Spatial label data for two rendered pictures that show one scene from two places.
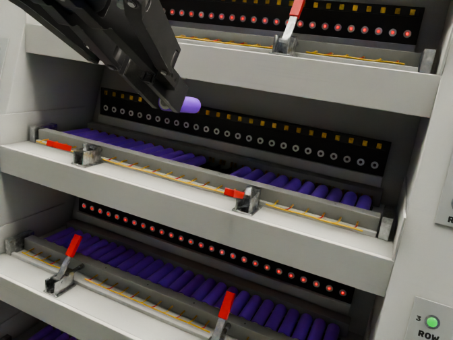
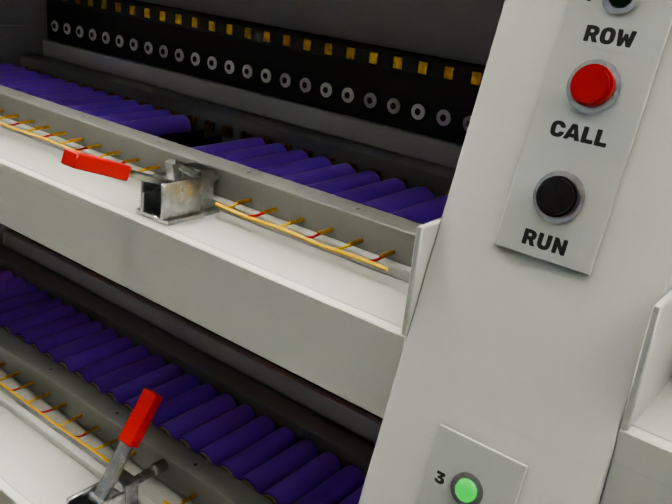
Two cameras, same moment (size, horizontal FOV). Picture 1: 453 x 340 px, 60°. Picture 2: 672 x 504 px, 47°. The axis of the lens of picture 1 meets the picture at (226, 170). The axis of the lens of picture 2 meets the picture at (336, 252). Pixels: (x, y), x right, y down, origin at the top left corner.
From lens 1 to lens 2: 0.24 m
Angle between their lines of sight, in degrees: 14
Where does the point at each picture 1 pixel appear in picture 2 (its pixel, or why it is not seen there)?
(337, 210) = (354, 222)
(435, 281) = (484, 392)
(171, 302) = (79, 407)
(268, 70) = not seen: outside the picture
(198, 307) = (120, 421)
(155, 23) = not seen: outside the picture
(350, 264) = (326, 340)
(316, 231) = (283, 264)
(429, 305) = (464, 450)
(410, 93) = not seen: outside the picture
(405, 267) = (426, 352)
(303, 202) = (294, 202)
